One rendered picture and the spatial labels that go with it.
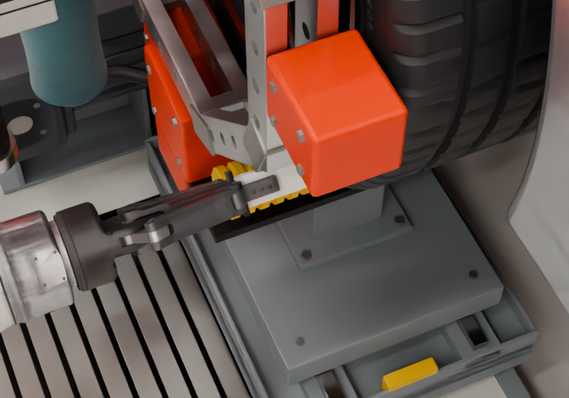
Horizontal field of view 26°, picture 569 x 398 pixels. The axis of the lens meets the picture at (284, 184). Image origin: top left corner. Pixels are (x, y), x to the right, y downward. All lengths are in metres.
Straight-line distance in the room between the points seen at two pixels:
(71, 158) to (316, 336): 0.54
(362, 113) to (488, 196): 1.08
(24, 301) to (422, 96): 0.39
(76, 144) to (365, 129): 1.06
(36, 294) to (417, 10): 0.42
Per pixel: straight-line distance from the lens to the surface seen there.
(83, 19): 1.33
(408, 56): 0.90
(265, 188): 1.12
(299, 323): 1.54
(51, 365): 1.72
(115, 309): 1.75
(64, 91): 1.40
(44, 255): 1.07
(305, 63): 0.90
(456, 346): 1.60
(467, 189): 1.94
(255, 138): 1.01
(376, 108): 0.88
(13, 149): 1.03
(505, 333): 1.64
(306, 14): 0.93
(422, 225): 1.62
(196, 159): 1.33
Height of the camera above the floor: 1.56
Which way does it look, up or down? 54 degrees down
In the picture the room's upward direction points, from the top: straight up
